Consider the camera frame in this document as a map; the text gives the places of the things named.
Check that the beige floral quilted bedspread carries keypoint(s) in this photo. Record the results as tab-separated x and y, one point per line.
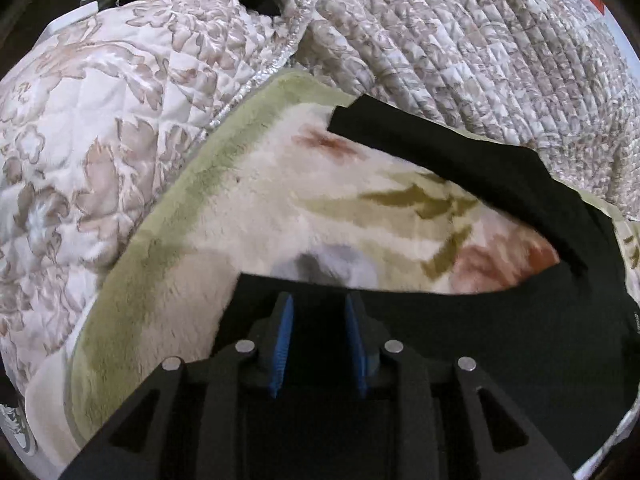
99	120

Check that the floral fleece blanket green border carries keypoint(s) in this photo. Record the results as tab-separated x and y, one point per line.
335	289

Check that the black pants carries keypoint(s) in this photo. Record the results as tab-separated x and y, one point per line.
483	252

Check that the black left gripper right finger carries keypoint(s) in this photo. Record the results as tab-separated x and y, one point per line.
431	419

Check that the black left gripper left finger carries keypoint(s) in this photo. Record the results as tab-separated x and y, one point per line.
180	423

